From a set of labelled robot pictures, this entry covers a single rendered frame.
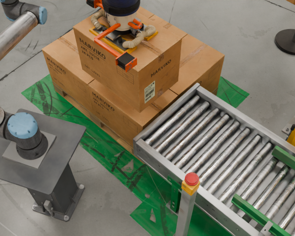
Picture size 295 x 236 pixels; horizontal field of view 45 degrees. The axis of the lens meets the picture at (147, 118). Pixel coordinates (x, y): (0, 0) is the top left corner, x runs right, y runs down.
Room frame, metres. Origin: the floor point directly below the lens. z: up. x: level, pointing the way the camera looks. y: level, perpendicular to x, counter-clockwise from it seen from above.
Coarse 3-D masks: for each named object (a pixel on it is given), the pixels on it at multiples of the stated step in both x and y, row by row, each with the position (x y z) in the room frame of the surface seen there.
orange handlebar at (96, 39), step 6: (102, 6) 1.90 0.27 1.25; (114, 24) 1.72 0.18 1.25; (132, 24) 1.71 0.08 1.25; (138, 24) 1.72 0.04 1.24; (108, 30) 1.66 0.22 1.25; (96, 36) 1.61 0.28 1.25; (102, 36) 1.62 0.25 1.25; (96, 42) 1.57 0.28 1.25; (102, 42) 1.56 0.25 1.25; (108, 48) 1.51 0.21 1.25; (114, 54) 1.46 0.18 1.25
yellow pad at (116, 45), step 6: (102, 24) 1.87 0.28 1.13; (90, 30) 1.81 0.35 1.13; (96, 30) 1.80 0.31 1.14; (102, 30) 1.80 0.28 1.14; (120, 36) 1.75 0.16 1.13; (108, 42) 1.70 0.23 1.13; (114, 42) 1.69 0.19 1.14; (120, 42) 1.68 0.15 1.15; (114, 48) 1.66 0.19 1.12; (120, 48) 1.64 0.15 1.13; (126, 48) 1.63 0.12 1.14; (132, 48) 1.64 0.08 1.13
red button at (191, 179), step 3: (186, 174) 0.83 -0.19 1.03; (189, 174) 0.82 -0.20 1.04; (192, 174) 0.82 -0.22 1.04; (195, 174) 0.82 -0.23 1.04; (186, 177) 0.80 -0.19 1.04; (189, 177) 0.80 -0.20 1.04; (192, 177) 0.80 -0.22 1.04; (195, 177) 0.80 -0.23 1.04; (198, 177) 0.81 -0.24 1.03; (186, 180) 0.79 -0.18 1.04; (189, 180) 0.79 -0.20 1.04; (192, 180) 0.79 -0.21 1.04; (195, 180) 0.79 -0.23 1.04; (198, 180) 0.79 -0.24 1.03; (186, 183) 0.78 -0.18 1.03; (189, 183) 0.78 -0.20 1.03; (192, 183) 0.77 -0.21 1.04; (195, 183) 0.78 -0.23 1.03
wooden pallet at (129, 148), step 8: (56, 88) 2.27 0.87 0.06; (216, 88) 2.16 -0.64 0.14; (64, 96) 2.21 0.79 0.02; (72, 104) 2.12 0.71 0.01; (80, 104) 2.01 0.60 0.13; (88, 112) 2.01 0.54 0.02; (96, 120) 1.87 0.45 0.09; (104, 128) 1.82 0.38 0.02; (112, 136) 1.74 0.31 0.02; (120, 136) 1.65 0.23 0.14; (120, 144) 1.66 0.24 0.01; (128, 144) 1.65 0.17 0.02
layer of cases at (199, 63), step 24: (168, 24) 2.59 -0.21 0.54; (48, 48) 2.31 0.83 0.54; (72, 48) 2.30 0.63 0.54; (192, 48) 2.27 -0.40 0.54; (72, 72) 2.02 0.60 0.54; (192, 72) 1.99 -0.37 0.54; (216, 72) 2.12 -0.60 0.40; (72, 96) 2.09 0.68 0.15; (96, 96) 1.82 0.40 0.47; (168, 96) 1.74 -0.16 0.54; (120, 120) 1.64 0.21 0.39; (144, 120) 1.52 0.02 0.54
